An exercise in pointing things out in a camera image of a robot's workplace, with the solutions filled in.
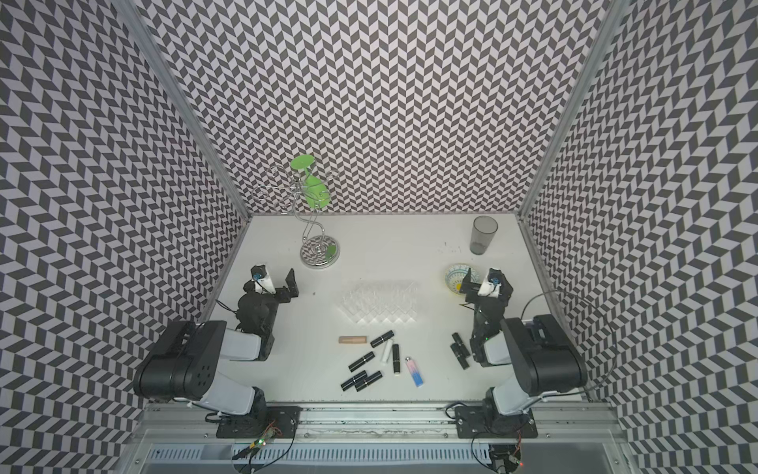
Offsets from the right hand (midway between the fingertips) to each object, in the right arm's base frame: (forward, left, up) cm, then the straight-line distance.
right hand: (484, 275), depth 89 cm
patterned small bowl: (+6, +7, -8) cm, 12 cm away
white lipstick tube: (-20, +30, -9) cm, 37 cm away
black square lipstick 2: (-21, +9, -10) cm, 25 cm away
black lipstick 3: (-27, +35, -9) cm, 45 cm away
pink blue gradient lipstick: (-25, +22, -10) cm, 35 cm away
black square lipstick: (-17, +8, -9) cm, 21 cm away
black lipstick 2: (-27, +38, -9) cm, 47 cm away
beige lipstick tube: (-16, +40, -8) cm, 44 cm away
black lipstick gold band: (-22, +27, -9) cm, 36 cm away
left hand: (+2, +63, 0) cm, 63 cm away
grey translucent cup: (+16, -2, +2) cm, 17 cm away
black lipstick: (-22, +37, -9) cm, 44 cm away
